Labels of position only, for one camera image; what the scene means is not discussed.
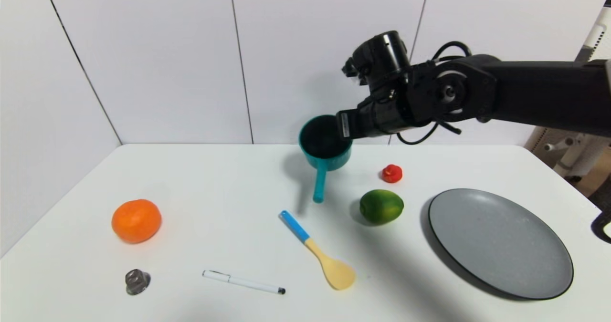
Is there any teal pot with handle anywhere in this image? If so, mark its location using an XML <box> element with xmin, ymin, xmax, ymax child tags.
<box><xmin>298</xmin><ymin>114</ymin><xmax>354</xmax><ymax>204</ymax></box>

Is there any wooden spoon with blue handle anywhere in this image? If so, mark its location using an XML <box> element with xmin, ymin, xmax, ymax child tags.
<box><xmin>279</xmin><ymin>210</ymin><xmax>357</xmax><ymax>291</ymax></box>

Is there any white pen with black tip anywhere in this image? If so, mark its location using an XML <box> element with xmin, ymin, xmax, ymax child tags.
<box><xmin>201</xmin><ymin>270</ymin><xmax>286</xmax><ymax>295</ymax></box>

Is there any gray plate with black rim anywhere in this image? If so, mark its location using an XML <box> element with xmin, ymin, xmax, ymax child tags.
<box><xmin>428</xmin><ymin>188</ymin><xmax>574</xmax><ymax>300</ymax></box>

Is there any small red pepper toy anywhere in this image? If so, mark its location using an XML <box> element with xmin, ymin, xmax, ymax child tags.
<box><xmin>381</xmin><ymin>164</ymin><xmax>403</xmax><ymax>184</ymax></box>

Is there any green lime fruit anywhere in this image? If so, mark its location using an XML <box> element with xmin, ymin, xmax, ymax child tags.
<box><xmin>359</xmin><ymin>189</ymin><xmax>405</xmax><ymax>226</ymax></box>

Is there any orange mandarin fruit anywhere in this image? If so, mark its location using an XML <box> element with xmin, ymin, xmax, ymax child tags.
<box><xmin>111</xmin><ymin>199</ymin><xmax>162</xmax><ymax>244</ymax></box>

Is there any gray metal nut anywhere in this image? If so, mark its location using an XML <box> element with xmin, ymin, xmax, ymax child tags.
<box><xmin>125</xmin><ymin>269</ymin><xmax>151</xmax><ymax>295</ymax></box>

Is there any white perforated panel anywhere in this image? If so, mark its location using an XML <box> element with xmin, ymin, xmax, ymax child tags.
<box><xmin>575</xmin><ymin>21</ymin><xmax>611</xmax><ymax>62</ymax></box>

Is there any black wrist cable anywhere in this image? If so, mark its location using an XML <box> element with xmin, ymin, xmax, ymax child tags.
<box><xmin>396</xmin><ymin>41</ymin><xmax>473</xmax><ymax>145</ymax></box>

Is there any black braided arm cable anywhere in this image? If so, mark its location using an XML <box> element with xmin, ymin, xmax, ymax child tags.
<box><xmin>591</xmin><ymin>211</ymin><xmax>611</xmax><ymax>244</ymax></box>

